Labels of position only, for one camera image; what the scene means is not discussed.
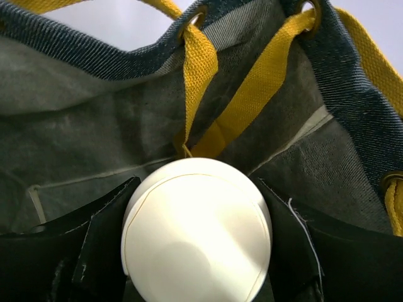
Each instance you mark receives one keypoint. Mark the cream bottle with flip cap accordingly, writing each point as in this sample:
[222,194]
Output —
[197,229]

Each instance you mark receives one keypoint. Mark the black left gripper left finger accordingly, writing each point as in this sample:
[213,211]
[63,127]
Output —
[73,258]

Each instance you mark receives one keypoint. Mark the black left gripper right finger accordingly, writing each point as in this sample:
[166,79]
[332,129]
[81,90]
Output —
[318,258]

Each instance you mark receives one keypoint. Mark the dark denim canvas bag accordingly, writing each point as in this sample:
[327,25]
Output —
[79,116]

